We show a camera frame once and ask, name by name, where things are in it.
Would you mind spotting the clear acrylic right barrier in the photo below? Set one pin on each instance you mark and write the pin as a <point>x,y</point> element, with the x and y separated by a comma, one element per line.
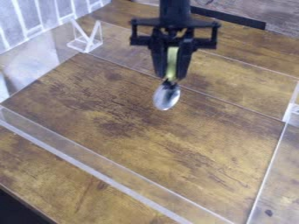
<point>277,203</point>

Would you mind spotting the green handled metal spoon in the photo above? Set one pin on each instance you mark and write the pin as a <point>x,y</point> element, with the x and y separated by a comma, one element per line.
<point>167,94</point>

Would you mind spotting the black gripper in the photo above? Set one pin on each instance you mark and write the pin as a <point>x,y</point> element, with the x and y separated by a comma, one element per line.
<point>174,29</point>

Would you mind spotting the black strip on back wall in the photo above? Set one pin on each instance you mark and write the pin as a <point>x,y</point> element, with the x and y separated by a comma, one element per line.
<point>230,18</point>

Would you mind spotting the clear acrylic front barrier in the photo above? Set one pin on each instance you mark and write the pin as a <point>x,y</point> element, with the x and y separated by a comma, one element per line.
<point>163,200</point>

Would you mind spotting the clear acrylic triangular bracket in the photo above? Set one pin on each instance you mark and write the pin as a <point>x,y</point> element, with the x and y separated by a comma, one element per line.
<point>86,43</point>

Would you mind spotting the clear acrylic barrier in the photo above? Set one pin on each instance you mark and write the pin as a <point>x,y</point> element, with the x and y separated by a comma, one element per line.
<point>163,200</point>
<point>277,203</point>

